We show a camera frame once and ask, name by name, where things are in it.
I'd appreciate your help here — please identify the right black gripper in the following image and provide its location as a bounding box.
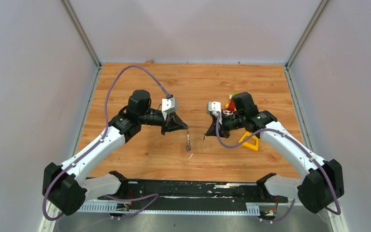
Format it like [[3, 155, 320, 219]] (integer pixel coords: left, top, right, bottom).
[[206, 111, 244, 139]]

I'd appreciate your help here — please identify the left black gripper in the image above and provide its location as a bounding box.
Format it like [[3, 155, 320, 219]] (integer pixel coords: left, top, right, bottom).
[[140, 109, 188, 136]]

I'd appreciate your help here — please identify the silver keyring with clips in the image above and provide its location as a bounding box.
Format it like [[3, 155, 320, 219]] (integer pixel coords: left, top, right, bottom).
[[185, 128, 191, 152]]

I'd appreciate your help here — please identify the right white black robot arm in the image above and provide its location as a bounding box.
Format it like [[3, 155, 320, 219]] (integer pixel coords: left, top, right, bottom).
[[205, 92, 344, 215]]

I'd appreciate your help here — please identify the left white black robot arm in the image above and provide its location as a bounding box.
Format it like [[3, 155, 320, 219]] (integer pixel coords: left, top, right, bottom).
[[43, 89, 188, 216]]

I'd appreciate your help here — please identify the red white toy block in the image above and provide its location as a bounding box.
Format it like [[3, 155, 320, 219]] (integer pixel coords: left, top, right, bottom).
[[221, 110, 235, 117]]

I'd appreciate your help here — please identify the red green toy brick car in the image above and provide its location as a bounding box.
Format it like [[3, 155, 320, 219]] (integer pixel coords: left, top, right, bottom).
[[225, 92, 238, 111]]

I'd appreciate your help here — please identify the yellow triangular toy piece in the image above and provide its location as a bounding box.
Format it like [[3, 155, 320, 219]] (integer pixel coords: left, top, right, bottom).
[[238, 132, 259, 152]]

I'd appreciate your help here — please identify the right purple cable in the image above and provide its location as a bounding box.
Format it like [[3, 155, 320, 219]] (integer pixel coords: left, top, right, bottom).
[[215, 111, 342, 224]]

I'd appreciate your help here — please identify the purple cable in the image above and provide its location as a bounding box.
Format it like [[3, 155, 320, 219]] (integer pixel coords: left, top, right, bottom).
[[215, 111, 342, 224], [42, 65, 174, 232]]

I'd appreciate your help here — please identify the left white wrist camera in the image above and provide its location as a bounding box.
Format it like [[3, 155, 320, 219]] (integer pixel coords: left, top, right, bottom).
[[161, 97, 178, 120]]

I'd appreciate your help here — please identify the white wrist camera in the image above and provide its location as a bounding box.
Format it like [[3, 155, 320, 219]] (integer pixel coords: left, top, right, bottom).
[[207, 101, 222, 125], [161, 97, 178, 120]]

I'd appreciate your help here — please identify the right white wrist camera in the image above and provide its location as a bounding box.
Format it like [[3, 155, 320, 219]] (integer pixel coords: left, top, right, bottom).
[[207, 101, 222, 125]]

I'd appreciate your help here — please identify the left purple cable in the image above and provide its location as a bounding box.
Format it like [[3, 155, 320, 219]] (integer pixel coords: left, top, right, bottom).
[[42, 65, 174, 232]]

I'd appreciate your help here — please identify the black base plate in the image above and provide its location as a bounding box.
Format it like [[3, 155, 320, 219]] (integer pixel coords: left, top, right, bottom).
[[112, 179, 288, 212]]

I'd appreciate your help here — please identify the white slotted cable duct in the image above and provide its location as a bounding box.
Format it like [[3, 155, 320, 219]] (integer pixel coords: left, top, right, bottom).
[[77, 202, 260, 216]]

